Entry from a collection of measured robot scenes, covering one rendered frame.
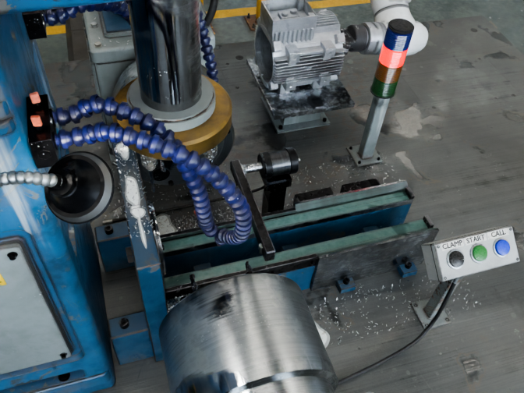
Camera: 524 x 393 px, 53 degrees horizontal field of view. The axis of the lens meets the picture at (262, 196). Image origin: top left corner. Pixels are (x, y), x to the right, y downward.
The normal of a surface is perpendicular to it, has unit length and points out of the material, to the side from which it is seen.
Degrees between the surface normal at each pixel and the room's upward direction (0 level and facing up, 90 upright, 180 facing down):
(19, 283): 90
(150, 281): 90
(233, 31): 0
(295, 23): 90
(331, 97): 0
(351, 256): 90
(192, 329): 39
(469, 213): 0
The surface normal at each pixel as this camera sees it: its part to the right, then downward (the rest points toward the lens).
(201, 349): -0.50, -0.42
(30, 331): 0.30, 0.73
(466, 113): 0.06, -0.66
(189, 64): 0.69, 0.57
